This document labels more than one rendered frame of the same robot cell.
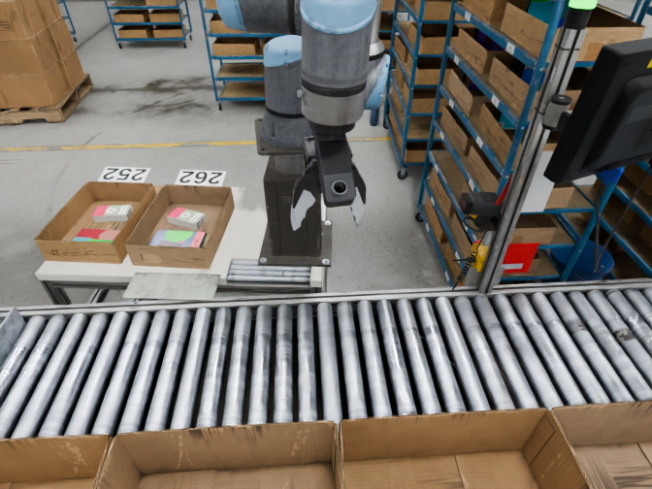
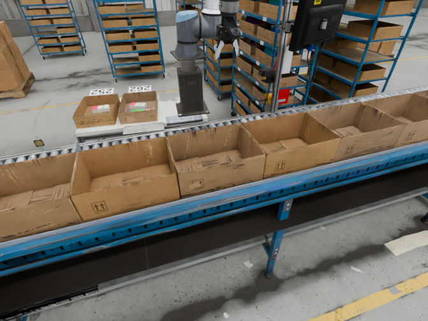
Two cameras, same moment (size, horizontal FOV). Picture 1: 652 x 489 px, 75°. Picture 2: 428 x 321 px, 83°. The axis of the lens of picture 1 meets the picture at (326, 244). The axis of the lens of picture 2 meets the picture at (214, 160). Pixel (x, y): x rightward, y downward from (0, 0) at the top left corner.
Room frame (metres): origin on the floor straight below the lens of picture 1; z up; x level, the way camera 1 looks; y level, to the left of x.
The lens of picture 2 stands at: (-0.68, 0.38, 1.68)
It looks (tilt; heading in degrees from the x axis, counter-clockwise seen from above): 38 degrees down; 346
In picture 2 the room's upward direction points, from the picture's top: 1 degrees counter-clockwise
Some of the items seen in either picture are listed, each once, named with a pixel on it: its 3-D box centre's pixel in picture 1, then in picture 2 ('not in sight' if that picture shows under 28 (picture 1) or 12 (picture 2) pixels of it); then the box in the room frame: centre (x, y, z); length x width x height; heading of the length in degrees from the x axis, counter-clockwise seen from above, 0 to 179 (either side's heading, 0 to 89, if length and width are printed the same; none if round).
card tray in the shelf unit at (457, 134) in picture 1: (480, 128); (255, 63); (2.13, -0.83, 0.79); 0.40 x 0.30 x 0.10; 5
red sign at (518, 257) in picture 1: (509, 259); (280, 97); (1.02, -0.60, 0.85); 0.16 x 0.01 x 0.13; 94
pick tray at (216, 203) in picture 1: (184, 223); (139, 106); (1.28, 0.54, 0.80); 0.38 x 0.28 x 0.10; 176
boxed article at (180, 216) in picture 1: (186, 218); (137, 106); (1.35, 0.55, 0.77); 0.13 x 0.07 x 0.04; 69
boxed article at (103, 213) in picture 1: (113, 213); (100, 109); (1.38, 0.86, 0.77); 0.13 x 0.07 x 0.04; 94
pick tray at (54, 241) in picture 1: (103, 219); (99, 109); (1.31, 0.86, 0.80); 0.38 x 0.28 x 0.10; 176
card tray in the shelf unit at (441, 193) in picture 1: (464, 189); (251, 94); (2.15, -0.83, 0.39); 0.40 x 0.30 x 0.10; 4
